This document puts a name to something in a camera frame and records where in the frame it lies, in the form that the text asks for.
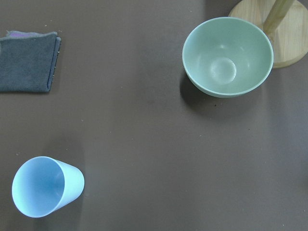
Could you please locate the blue cup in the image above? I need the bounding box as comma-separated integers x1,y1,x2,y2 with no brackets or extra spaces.
12,156,85,218

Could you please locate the green bowl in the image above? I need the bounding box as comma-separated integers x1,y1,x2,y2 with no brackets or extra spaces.
182,17,274,98

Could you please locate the grey folded cloth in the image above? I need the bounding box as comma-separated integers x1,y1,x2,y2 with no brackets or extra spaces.
0,31,61,93

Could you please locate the wooden cup stand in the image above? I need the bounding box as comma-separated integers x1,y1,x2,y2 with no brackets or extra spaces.
229,0,308,68

